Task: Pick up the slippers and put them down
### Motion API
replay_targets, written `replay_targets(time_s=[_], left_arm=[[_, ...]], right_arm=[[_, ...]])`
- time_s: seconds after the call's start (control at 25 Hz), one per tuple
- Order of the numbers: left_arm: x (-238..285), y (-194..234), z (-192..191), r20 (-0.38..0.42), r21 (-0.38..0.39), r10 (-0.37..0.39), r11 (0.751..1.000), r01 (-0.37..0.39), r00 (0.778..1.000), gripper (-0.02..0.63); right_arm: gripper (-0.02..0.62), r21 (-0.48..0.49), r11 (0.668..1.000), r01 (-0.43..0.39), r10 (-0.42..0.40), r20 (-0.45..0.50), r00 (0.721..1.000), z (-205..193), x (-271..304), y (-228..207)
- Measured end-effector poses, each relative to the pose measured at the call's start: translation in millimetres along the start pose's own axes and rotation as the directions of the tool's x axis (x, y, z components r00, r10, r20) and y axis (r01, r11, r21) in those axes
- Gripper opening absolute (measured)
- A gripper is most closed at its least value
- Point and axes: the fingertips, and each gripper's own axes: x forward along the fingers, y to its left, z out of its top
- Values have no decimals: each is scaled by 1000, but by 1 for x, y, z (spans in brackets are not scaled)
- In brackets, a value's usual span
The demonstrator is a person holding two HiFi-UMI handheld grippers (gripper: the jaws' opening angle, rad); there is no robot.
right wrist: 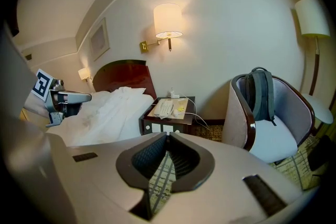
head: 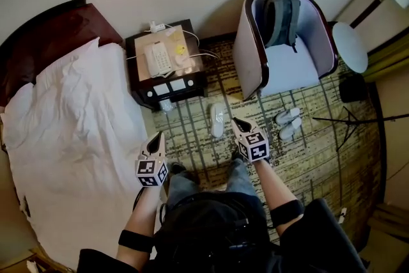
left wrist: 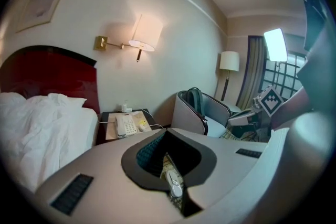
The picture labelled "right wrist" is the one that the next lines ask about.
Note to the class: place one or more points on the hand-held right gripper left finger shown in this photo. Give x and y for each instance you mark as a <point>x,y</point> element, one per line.
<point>99,178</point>

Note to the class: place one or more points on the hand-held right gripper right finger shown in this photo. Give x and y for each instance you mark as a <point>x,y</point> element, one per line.
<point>231,165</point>

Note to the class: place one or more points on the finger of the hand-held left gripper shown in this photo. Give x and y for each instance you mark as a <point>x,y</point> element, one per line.
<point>78,97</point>

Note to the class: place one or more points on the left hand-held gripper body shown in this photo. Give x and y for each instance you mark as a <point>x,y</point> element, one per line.
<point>42,84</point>

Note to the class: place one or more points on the person's left forearm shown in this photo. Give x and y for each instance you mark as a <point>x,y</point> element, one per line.
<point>34,105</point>

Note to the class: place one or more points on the white bed duvet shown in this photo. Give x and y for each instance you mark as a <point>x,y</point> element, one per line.
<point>110,118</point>

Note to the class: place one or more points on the armchair with blue seat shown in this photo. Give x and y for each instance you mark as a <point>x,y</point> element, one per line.
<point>236,118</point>

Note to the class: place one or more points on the white pillow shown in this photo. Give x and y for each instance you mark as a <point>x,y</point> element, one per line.
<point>128,91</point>

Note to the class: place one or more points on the dark wooden headboard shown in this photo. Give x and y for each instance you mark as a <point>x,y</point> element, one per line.
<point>123,73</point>

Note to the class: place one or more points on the dark wooden nightstand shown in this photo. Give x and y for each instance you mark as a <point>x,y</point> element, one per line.
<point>189,120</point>

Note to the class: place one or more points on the yellow note card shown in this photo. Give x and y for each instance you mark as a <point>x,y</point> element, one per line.
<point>180,108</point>

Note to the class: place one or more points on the white oval device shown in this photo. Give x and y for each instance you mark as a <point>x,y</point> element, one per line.
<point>176,112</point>

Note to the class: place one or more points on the grey backpack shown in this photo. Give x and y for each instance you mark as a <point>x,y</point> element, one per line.
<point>262,94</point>

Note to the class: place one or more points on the round white side table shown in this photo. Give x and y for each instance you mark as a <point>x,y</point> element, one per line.
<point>319,110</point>

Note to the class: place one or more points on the floor lamp with white shade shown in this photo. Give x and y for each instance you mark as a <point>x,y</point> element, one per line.
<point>312,18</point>

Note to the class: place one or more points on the brass wall lamp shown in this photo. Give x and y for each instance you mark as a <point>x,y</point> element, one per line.
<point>84,73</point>
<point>168,18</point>

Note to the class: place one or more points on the dark wall vent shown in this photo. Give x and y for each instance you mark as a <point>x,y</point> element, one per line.
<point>28,57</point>

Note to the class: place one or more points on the framed wall picture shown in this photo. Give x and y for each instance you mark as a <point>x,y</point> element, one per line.
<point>99,39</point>

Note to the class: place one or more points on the white square switch panel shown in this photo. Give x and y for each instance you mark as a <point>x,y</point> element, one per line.
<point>167,128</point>
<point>156,127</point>

